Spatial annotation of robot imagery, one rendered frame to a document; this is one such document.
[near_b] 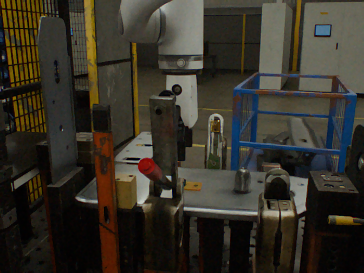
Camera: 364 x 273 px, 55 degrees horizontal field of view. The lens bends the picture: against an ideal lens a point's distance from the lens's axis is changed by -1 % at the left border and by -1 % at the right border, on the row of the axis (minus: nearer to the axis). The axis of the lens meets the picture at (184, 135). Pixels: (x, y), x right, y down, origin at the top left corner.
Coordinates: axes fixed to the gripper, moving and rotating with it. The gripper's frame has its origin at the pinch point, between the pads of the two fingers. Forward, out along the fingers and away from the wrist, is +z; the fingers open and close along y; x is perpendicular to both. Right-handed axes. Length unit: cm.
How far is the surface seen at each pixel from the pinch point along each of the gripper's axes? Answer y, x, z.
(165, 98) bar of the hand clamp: -17.3, -0.7, -12.8
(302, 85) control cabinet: 770, -146, 73
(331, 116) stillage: 283, -98, 47
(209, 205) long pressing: -7.6, -6.5, 8.4
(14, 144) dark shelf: 12.3, 46.1, 4.7
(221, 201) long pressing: -5.6, -8.7, 8.4
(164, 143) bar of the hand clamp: -16.2, -0.2, -5.7
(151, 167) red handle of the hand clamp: -26.1, -0.6, -5.3
